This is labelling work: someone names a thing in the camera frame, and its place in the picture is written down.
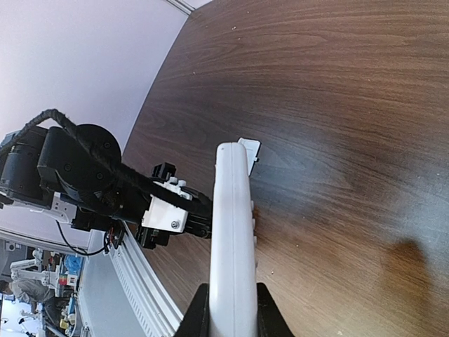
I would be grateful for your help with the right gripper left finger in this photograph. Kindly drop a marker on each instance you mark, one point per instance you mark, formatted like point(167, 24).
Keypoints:
point(195, 322)

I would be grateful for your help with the white remote control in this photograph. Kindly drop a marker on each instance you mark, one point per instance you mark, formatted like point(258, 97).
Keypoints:
point(232, 286)

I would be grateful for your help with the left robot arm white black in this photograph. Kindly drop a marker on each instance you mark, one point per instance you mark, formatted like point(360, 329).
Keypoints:
point(77, 178)

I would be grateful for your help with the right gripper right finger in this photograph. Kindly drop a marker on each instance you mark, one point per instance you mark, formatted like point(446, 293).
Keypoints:
point(270, 321)

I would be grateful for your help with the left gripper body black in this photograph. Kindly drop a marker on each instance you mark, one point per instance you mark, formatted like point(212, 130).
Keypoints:
point(129, 205)

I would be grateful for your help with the white battery cover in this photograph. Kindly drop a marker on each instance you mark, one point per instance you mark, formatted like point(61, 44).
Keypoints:
point(252, 148)

